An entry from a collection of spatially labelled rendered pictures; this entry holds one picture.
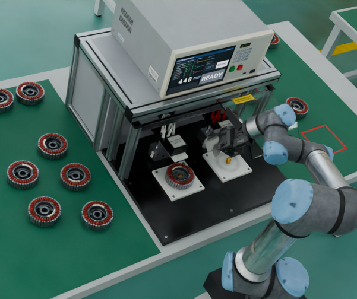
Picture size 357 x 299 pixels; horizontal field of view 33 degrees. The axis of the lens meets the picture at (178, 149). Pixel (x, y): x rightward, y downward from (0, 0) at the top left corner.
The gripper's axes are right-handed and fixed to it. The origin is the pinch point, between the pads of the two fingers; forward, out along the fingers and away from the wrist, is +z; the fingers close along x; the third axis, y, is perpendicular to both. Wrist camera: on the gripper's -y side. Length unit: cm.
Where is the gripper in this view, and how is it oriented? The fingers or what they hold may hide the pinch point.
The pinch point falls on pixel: (205, 144)
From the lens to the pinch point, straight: 215.4
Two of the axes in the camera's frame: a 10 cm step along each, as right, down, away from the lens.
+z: -7.3, 3.2, 6.0
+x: 6.8, 4.0, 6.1
